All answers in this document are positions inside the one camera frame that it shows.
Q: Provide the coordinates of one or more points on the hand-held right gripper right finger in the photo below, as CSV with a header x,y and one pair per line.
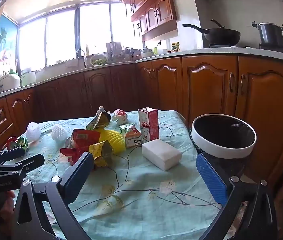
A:
x,y
211,182

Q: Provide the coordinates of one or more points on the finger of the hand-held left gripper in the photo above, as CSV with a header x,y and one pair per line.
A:
x,y
9,154
27,162

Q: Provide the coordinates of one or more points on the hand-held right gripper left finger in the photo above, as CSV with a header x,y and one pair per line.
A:
x,y
79,177

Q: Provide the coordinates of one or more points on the white foam fruit net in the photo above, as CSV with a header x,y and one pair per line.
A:
x,y
58,132
33,131

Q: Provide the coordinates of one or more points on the white bin with black bag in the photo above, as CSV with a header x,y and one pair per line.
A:
x,y
221,132

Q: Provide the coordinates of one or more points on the green drink pouch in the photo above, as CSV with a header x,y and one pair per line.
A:
x,y
99,120

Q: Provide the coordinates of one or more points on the crumpled red green wrapper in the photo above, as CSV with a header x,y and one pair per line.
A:
x,y
16,143

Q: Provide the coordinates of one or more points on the gold snack wrapper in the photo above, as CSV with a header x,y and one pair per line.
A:
x,y
101,152

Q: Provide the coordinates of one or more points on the red snack wrapper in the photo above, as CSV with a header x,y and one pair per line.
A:
x,y
84,137

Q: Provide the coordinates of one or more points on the yellow foam fruit net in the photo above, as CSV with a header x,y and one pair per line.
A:
x,y
115,140

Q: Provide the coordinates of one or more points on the teal floral tablecloth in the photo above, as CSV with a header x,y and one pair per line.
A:
x,y
131,192

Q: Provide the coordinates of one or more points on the white foam block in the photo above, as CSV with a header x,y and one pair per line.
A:
x,y
160,153

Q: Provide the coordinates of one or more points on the small green white carton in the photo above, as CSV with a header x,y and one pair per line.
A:
x,y
131,137

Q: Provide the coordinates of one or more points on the white rice cooker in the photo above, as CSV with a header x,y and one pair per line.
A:
x,y
6,83

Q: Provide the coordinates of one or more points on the crumpled white red wrapper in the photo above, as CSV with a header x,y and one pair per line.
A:
x,y
120,116

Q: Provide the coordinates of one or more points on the pale green cooker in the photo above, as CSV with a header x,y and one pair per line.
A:
x,y
28,77

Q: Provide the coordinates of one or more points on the tall red white milk carton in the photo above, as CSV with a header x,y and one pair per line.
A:
x,y
147,125

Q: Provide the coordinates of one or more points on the wooden lower cabinets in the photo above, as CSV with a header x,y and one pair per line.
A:
x,y
206,85

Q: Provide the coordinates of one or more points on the wooden cabinets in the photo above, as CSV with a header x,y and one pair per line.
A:
x,y
206,85
156,10

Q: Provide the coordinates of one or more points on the basin with green vegetables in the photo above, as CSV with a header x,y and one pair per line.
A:
x,y
98,60

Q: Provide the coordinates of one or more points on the chrome faucet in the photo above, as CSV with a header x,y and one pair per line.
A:
x,y
81,53

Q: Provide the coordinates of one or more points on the white kitchen countertop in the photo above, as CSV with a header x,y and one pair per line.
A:
x,y
206,52

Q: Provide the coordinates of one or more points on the kitchen window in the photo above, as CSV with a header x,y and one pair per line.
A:
x,y
61,35

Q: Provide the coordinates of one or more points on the knife rack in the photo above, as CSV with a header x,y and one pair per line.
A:
x,y
114,50

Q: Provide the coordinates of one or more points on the white pot with lid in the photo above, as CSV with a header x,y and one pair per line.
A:
x,y
146,53

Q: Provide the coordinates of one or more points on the black wok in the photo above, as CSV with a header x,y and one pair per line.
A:
x,y
221,36

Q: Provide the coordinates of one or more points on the gas stove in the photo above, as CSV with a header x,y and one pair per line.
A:
x,y
271,48

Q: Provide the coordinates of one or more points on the dark steel cooking pot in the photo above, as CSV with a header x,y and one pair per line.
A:
x,y
270,33

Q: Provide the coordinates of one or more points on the wooden upper cabinets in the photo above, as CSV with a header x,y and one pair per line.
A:
x,y
156,10

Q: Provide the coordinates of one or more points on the wall poster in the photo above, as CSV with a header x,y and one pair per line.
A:
x,y
5,42

